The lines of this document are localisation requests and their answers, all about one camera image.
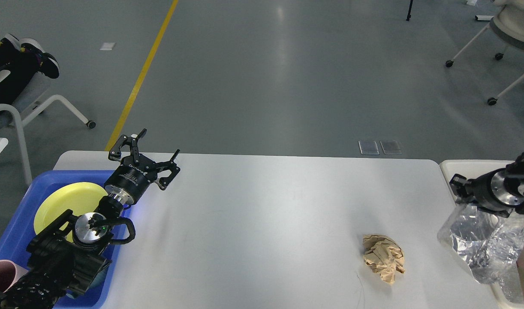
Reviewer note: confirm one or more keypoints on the pink mug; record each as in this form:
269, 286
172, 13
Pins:
10, 273

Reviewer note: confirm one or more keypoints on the black tripod leg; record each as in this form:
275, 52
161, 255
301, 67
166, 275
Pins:
409, 11

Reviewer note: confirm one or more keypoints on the yellow plastic plate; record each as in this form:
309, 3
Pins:
80, 197

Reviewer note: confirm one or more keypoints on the teal mug yellow inside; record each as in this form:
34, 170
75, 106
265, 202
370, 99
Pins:
99, 278

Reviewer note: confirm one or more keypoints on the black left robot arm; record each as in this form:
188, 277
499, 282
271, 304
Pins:
68, 255

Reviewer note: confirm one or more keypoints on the beige plastic bin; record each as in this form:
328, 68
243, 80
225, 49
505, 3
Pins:
472, 169

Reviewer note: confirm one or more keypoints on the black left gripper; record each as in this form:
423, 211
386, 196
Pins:
134, 174

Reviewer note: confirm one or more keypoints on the blue plastic tray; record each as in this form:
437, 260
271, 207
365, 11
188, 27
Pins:
20, 231

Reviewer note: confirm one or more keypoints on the silver foil bag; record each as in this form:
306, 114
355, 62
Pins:
510, 286
487, 245

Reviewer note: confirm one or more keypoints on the grey floor plate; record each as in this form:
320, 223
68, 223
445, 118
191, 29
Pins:
391, 147
368, 147

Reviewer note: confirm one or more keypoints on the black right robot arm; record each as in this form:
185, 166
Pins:
516, 169

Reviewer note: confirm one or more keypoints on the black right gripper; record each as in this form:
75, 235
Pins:
495, 192

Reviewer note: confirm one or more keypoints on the white office chair right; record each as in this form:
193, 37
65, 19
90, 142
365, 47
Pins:
507, 25

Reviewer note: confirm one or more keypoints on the person in black clothes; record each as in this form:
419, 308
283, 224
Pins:
23, 58

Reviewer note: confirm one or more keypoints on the brown paper ball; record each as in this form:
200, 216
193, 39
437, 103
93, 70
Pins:
383, 256

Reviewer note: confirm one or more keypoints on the white chair left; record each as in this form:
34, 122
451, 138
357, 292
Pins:
26, 107

